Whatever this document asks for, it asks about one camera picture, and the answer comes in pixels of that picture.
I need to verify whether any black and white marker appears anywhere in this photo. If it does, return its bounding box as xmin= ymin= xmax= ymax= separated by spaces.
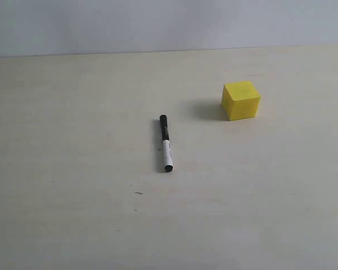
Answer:
xmin=159 ymin=115 xmax=174 ymax=172

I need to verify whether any yellow foam cube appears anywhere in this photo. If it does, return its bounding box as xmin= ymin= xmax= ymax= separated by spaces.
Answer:
xmin=221 ymin=81 xmax=261 ymax=121

